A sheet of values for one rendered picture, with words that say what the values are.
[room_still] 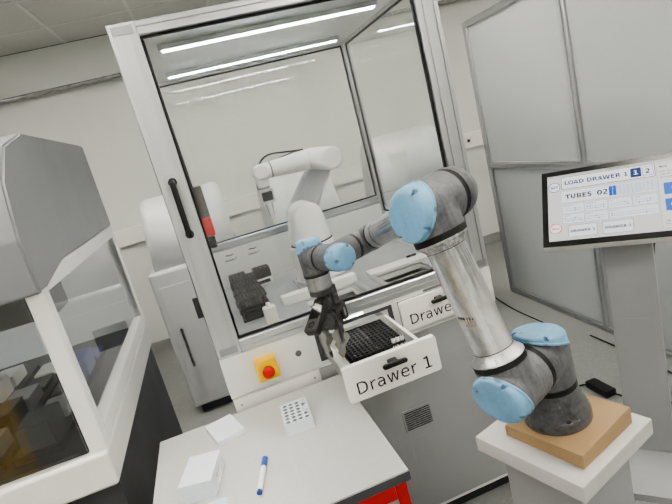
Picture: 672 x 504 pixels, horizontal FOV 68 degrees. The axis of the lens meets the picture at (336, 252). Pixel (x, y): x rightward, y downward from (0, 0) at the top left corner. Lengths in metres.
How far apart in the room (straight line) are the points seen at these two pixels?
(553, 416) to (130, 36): 1.48
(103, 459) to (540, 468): 1.09
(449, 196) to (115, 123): 4.09
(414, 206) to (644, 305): 1.33
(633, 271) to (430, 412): 0.90
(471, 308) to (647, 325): 1.22
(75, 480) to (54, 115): 3.79
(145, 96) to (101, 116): 3.29
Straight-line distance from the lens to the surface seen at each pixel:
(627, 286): 2.13
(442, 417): 2.04
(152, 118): 1.60
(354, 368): 1.43
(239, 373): 1.73
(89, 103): 4.92
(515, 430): 1.32
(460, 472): 2.20
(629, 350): 2.25
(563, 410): 1.27
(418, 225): 1.00
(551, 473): 1.24
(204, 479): 1.42
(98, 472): 1.59
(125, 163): 4.85
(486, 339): 1.07
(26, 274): 1.42
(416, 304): 1.81
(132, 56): 1.63
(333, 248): 1.32
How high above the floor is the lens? 1.56
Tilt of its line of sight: 13 degrees down
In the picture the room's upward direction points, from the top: 15 degrees counter-clockwise
